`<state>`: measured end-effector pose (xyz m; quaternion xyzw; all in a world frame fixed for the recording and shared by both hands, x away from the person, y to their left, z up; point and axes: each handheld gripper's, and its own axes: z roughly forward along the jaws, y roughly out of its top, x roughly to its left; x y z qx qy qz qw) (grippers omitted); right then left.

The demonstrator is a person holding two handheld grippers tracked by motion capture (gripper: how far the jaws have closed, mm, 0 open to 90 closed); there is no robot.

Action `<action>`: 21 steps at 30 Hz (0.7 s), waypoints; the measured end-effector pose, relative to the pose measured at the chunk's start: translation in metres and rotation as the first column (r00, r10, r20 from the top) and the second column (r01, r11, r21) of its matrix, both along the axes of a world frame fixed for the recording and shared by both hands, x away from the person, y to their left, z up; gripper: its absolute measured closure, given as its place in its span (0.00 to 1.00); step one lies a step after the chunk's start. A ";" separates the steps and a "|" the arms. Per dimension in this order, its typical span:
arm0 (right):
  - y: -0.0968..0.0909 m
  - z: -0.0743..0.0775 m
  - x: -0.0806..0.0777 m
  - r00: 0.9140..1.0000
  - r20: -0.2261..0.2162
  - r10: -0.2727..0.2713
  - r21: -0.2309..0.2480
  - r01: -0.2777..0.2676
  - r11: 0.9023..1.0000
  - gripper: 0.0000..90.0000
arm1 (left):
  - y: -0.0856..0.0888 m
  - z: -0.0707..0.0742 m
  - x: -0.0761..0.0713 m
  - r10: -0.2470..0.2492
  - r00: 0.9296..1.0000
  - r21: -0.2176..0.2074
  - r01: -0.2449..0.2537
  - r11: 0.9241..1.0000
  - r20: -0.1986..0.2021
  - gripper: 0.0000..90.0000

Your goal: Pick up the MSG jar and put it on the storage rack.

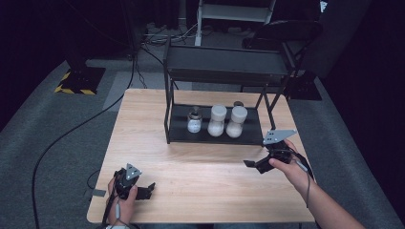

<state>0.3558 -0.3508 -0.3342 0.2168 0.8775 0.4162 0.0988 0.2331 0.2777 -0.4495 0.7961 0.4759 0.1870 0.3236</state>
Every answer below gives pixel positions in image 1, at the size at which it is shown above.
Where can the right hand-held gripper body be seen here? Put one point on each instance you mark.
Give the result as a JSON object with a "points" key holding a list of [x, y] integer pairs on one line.
{"points": [[278, 149]]}

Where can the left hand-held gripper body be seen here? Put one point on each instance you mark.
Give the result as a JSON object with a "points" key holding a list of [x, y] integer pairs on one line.
{"points": [[125, 183]]}

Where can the white-lidded jar of white powder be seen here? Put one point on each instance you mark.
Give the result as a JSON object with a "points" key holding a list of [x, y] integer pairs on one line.
{"points": [[236, 123], [217, 122]]}

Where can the small dark-lidded glass jar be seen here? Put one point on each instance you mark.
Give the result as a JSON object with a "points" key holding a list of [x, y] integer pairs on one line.
{"points": [[194, 122]]}

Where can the black two-tier metal rack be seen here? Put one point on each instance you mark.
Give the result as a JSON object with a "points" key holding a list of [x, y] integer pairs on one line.
{"points": [[223, 63]]}

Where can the person's left hand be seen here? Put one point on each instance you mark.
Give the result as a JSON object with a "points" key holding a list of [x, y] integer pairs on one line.
{"points": [[125, 208]]}

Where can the person's right hand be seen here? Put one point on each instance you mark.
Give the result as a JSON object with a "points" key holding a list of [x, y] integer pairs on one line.
{"points": [[297, 173]]}

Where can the grey tape patch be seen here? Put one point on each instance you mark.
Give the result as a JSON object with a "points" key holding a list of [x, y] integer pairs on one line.
{"points": [[95, 192]]}

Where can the small grey round cap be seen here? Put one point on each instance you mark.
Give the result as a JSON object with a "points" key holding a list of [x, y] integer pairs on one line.
{"points": [[238, 103]]}

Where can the black square stand base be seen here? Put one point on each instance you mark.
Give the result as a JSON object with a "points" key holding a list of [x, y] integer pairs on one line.
{"points": [[304, 87]]}

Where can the yellow-black striped stand base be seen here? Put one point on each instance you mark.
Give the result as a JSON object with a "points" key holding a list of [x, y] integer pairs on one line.
{"points": [[79, 81]]}

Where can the black chair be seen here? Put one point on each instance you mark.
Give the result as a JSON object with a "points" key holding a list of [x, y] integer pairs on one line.
{"points": [[286, 31]]}

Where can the white paper tag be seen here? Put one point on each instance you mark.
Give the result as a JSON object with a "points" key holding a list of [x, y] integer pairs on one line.
{"points": [[323, 5]]}

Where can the white metal step frame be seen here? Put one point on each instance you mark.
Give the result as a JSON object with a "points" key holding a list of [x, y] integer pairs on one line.
{"points": [[234, 12]]}

